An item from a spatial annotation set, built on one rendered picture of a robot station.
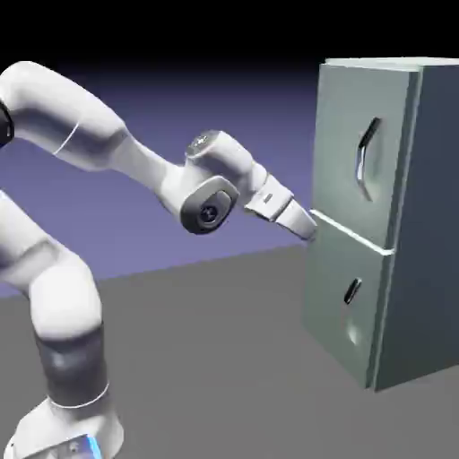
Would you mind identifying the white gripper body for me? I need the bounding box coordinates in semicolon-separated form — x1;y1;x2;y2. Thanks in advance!
274;198;318;242

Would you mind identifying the short grey-green cabinet door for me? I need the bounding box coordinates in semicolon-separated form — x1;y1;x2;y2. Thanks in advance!
299;211;395;390

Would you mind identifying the tall grey-green cabinet door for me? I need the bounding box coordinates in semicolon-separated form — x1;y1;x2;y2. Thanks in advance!
310;63;421;252

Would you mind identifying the grey-green cabinet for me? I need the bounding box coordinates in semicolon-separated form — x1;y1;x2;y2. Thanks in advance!
299;56;459;393

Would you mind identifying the long angled metal handle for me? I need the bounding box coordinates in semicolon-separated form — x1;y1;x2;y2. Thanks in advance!
353;117;382;202

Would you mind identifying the short curved metal handle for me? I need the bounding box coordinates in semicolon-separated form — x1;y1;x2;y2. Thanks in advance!
342;277;363;346

